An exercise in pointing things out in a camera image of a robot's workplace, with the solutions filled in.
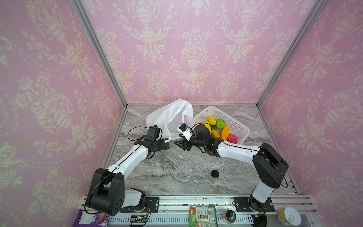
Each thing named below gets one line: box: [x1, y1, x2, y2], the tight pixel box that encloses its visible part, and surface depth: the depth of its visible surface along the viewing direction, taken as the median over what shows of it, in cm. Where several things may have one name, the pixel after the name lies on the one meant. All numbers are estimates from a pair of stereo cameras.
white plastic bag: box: [146, 98, 195, 141], surface depth 88 cm
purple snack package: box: [72, 209, 110, 227], surface depth 70 cm
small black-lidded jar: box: [210, 169, 220, 179], surface depth 76 cm
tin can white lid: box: [277, 206, 303, 227], surface depth 68 cm
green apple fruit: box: [216, 118, 226, 130], surface depth 102 cm
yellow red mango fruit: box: [221, 125, 231, 141], surface depth 101 cm
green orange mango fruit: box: [212, 129, 221, 139], surface depth 99 cm
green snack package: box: [188, 205, 219, 227], surface depth 71 cm
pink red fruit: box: [226, 133, 238, 144], surface depth 96 cm
